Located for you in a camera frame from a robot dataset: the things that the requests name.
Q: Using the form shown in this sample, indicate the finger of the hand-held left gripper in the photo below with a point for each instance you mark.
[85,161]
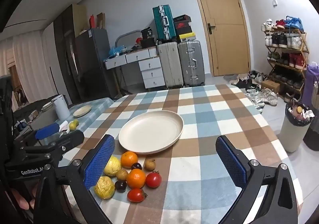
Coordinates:
[69,139]
[47,131]

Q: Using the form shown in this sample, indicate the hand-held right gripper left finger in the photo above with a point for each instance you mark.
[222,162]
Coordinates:
[99,161]

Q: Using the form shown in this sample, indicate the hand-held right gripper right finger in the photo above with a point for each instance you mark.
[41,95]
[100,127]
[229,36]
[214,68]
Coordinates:
[230,161]

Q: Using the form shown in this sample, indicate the yellow wrinkled passion fruit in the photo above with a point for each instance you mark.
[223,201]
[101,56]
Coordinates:
[112,166]
[104,187]

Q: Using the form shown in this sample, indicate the orange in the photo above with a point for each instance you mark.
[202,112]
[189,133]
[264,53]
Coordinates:
[135,178]
[129,159]

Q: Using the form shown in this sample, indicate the dark purple plum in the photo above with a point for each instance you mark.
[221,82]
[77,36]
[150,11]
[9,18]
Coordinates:
[136,166]
[120,185]

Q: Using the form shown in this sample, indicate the red tomato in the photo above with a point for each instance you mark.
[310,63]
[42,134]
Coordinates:
[153,179]
[135,195]

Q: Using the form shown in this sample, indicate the cream round plate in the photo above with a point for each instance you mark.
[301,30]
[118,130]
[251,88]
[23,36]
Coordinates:
[150,130]

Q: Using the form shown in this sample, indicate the person's left hand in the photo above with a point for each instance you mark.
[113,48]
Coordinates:
[23,202]

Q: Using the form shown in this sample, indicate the green lime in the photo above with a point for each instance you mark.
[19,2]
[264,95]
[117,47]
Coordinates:
[75,122]
[72,127]

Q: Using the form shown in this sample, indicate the white charger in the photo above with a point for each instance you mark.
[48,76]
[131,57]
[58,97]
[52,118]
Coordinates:
[63,126]

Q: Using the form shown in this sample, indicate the white kettle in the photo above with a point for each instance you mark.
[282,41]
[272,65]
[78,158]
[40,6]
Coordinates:
[61,108]

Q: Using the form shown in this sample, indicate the small cream plate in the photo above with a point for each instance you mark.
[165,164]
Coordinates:
[82,110]

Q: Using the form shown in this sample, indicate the blue brown checkered tablecloth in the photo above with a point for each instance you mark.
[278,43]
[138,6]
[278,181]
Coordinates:
[211,114]

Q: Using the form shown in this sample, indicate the white trash bin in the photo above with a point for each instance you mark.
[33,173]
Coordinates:
[292,134]

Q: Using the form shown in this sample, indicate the white curtain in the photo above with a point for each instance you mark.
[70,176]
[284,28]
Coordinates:
[30,64]

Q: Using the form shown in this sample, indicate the pile of sneakers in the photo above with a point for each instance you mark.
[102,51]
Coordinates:
[264,95]

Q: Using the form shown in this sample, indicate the dark glass-door cabinet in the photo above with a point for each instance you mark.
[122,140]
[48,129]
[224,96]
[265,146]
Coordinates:
[64,52]

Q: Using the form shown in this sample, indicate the grey door mat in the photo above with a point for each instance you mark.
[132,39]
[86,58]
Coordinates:
[230,77]

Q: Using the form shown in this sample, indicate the cardboard box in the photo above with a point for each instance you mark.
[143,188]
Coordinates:
[270,85]

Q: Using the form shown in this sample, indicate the grey refrigerator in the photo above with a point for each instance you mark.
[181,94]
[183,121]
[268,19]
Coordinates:
[92,52]

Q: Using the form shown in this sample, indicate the blue plastic bag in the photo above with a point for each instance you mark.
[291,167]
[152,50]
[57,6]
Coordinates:
[116,50]

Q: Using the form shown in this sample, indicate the grey suitcase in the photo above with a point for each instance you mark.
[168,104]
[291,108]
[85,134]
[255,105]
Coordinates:
[192,63]

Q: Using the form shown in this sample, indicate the white drawer desk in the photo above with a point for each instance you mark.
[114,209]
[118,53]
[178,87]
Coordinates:
[149,67]

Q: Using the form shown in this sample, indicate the purple bag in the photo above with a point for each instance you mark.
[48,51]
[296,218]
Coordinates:
[311,84]

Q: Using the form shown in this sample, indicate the beige suitcase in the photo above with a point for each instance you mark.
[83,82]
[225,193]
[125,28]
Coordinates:
[169,64]

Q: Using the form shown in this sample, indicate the wooden shoe rack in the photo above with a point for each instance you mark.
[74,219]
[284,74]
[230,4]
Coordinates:
[286,59]

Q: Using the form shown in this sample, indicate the brown cardboard sheet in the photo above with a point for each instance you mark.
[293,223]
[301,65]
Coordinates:
[101,20]

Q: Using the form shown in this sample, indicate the black cloth bag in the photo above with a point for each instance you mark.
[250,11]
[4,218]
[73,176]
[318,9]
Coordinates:
[148,43]

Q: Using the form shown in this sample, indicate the black paper bag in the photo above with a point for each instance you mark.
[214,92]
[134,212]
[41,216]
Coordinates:
[147,33]

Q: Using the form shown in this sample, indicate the yellow and black shoe box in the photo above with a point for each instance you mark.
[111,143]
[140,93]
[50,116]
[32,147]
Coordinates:
[186,37]

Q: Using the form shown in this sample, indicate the wooden door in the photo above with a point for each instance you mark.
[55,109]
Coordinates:
[224,27]

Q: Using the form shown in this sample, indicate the teal suitcase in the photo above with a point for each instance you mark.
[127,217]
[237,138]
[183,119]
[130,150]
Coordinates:
[163,22]

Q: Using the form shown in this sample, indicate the black and red shoe box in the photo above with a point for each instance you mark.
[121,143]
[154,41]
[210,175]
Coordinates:
[182,18]

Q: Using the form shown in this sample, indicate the grey metal tube frame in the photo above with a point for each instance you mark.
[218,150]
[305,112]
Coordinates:
[124,34]

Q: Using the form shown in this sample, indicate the white wall switch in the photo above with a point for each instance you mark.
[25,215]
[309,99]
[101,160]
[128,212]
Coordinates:
[274,2]

